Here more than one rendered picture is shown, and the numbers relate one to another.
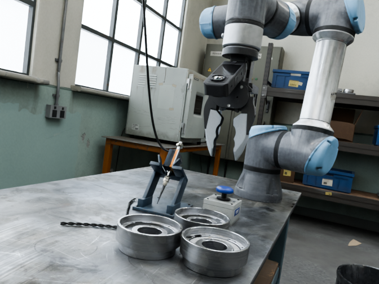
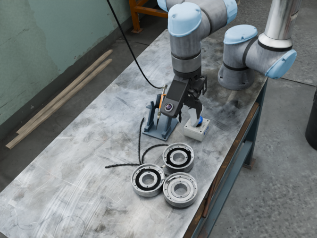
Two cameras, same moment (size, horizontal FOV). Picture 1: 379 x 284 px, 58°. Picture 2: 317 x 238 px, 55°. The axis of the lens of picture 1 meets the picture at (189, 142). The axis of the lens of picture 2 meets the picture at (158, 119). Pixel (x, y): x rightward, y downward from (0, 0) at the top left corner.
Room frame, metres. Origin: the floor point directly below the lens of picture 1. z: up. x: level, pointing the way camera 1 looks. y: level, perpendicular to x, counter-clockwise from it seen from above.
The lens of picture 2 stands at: (0.04, -0.14, 1.63)
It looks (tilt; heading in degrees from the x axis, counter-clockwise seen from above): 46 degrees down; 14
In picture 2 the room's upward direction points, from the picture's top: 8 degrees counter-clockwise
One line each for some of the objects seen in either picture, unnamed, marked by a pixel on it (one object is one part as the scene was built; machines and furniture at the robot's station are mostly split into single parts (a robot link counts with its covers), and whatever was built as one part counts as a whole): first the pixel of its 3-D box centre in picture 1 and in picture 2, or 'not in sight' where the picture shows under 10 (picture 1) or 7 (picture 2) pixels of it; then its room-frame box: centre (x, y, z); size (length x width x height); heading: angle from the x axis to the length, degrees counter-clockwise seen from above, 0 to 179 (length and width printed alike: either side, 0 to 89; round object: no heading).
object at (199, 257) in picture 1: (214, 251); (180, 190); (0.51, -0.06, 0.82); 0.10 x 0.10 x 0.04
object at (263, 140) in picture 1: (267, 145); (240, 45); (1.07, -0.24, 0.97); 0.13 x 0.12 x 0.14; 49
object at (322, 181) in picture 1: (327, 178); not in sight; (3.88, -1.63, 0.56); 0.52 x 0.38 x 0.22; 65
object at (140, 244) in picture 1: (149, 235); (148, 180); (0.54, 0.04, 0.82); 0.10 x 0.10 x 0.04
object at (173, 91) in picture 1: (173, 107); not in sight; (3.20, 0.19, 1.10); 0.62 x 0.61 x 0.65; 158
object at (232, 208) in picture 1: (223, 207); (197, 126); (0.77, -0.10, 0.82); 0.08 x 0.07 x 0.05; 158
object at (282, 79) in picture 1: (295, 83); not in sight; (4.07, -1.15, 1.61); 0.52 x 0.38 x 0.22; 71
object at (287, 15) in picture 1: (264, 17); (208, 12); (0.77, -0.13, 1.26); 0.11 x 0.11 x 0.08; 49
